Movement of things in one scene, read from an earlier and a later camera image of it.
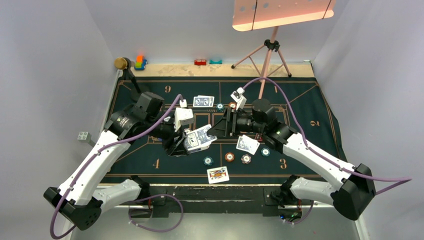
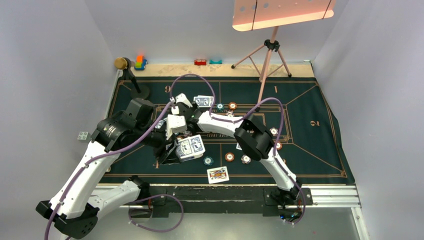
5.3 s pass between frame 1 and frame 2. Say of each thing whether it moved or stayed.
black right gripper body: moved
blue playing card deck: moved
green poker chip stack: stayed
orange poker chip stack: stayed
